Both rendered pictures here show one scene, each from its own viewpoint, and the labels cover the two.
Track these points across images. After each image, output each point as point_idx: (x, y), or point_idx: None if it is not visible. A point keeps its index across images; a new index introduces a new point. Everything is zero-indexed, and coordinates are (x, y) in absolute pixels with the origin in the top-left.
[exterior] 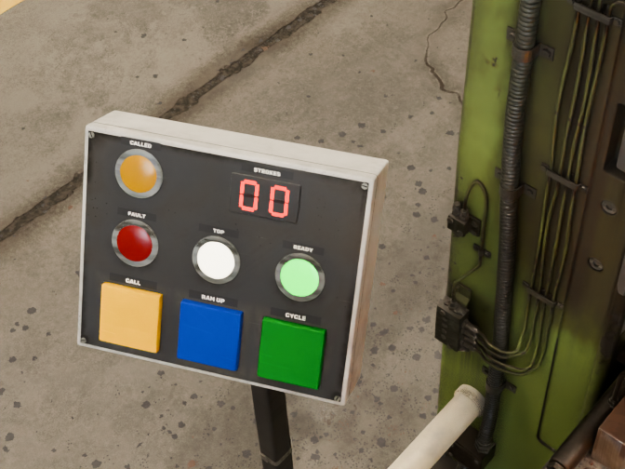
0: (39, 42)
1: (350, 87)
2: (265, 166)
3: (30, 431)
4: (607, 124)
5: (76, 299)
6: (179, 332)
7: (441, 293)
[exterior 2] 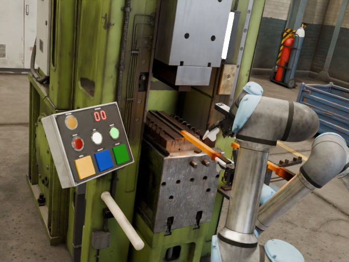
0: None
1: None
2: (96, 107)
3: None
4: (137, 79)
5: None
6: (98, 162)
7: (8, 248)
